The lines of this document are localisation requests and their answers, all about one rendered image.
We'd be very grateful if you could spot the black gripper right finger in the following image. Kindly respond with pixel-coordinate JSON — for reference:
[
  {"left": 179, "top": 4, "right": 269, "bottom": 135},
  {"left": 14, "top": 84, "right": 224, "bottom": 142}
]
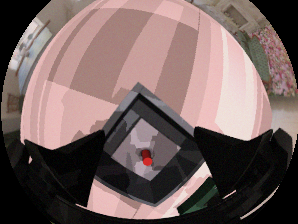
[{"left": 194, "top": 125, "right": 273, "bottom": 198}]

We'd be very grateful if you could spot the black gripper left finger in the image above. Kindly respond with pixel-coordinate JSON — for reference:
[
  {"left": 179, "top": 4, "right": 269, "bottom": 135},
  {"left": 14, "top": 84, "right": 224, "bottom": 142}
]
[{"left": 24, "top": 129, "right": 106, "bottom": 208}]

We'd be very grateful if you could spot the red peg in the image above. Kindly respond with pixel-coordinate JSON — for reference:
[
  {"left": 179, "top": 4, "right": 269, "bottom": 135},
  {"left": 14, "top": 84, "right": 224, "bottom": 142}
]
[{"left": 141, "top": 151, "right": 153, "bottom": 165}]

